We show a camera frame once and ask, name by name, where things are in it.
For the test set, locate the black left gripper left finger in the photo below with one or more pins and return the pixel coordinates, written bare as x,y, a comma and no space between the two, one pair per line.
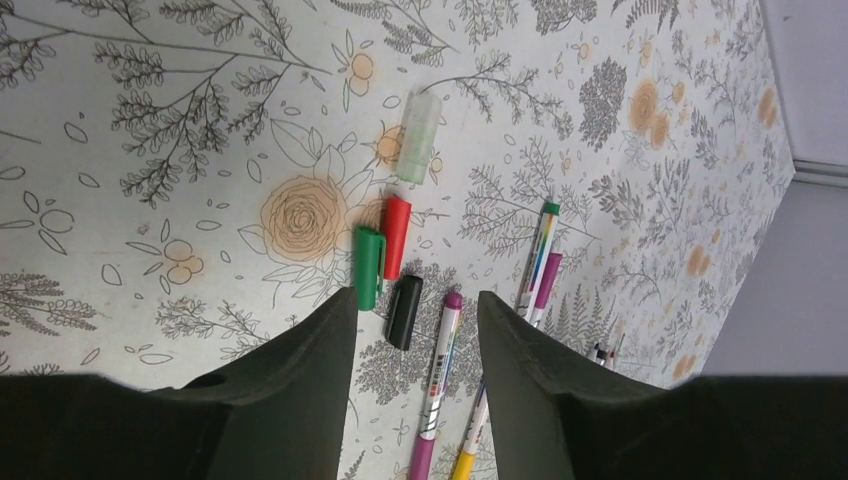
278,412

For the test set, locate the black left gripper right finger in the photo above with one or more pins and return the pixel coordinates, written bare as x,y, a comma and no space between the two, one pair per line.
555,414

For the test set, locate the clear pen cap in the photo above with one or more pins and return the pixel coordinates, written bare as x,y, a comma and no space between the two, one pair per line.
420,124

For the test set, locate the yellow cap pen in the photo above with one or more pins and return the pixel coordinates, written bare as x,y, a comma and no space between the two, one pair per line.
472,437

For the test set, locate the purple cap pen left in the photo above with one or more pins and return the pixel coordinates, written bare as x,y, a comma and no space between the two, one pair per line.
447,334

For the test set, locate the purple cap pen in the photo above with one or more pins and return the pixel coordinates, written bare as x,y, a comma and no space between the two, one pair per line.
447,334
548,279

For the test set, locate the purple cap pen middle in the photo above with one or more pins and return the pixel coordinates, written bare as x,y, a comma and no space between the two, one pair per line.
548,279

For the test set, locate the green cap long pen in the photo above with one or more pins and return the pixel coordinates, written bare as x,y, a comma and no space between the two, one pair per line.
538,258

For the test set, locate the floral tablecloth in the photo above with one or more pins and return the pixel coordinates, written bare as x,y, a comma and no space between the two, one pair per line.
181,181

